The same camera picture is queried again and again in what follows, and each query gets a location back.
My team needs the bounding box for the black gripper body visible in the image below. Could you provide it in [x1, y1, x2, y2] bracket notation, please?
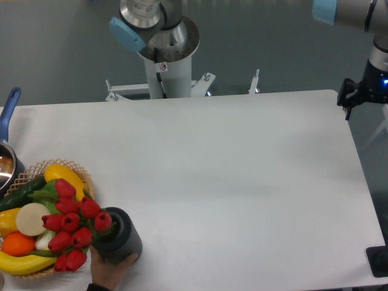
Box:
[356, 60, 387, 104]

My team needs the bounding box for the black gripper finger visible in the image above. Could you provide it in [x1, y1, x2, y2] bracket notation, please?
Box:
[336, 78, 360, 106]
[344, 97, 364, 121]

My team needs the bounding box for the dark grey ribbed vase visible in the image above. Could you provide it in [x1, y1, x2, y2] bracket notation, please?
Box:
[92, 207, 142, 265]

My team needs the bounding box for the red tulip bouquet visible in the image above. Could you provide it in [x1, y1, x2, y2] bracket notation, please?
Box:
[29, 187, 115, 272]

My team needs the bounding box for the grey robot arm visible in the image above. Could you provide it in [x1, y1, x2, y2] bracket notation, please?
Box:
[312, 0, 387, 120]

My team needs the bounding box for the person's hand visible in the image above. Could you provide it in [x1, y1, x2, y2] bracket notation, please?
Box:
[87, 247, 139, 290]

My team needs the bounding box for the black device at table edge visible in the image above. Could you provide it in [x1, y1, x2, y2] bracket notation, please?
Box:
[366, 246, 387, 278]

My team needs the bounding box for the woven wicker basket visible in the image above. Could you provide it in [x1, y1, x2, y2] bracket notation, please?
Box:
[1, 159, 95, 278]

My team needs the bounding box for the white green onion bulb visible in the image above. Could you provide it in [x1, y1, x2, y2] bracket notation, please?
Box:
[35, 230, 56, 250]

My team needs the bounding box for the cream round disc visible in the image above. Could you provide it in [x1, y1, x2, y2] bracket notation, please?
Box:
[16, 202, 50, 236]

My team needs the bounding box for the green cucumber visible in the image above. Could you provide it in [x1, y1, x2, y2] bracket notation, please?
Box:
[1, 176, 46, 212]

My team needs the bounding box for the yellow bell pepper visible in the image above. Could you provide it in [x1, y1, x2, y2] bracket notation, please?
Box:
[0, 207, 21, 237]

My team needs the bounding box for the orange fruit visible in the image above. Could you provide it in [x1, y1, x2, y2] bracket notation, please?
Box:
[1, 232, 35, 257]

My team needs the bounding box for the yellow banana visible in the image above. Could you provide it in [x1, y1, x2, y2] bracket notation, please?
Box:
[1, 251, 56, 275]

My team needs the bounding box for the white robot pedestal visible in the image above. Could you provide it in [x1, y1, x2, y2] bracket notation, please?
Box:
[104, 0, 261, 102]

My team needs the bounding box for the blue handled saucepan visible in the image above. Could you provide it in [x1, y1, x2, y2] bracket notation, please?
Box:
[1, 87, 25, 199]

